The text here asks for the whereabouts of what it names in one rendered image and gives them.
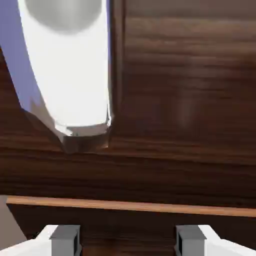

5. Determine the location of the dark wood cabinet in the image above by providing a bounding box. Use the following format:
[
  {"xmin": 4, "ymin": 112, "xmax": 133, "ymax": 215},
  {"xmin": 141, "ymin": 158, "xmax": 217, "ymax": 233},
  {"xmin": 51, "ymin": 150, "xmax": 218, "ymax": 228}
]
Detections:
[{"xmin": 5, "ymin": 195, "xmax": 256, "ymax": 256}]

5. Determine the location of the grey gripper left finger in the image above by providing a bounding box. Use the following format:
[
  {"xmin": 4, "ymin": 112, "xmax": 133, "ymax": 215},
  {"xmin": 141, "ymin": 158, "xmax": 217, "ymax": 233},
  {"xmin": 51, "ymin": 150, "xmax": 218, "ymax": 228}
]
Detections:
[{"xmin": 0, "ymin": 224, "xmax": 82, "ymax": 256}]

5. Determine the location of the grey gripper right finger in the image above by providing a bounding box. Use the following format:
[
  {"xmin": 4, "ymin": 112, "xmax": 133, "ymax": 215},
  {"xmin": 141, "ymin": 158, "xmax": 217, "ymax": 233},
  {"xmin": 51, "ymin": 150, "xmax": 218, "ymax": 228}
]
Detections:
[{"xmin": 174, "ymin": 224, "xmax": 256, "ymax": 256}]

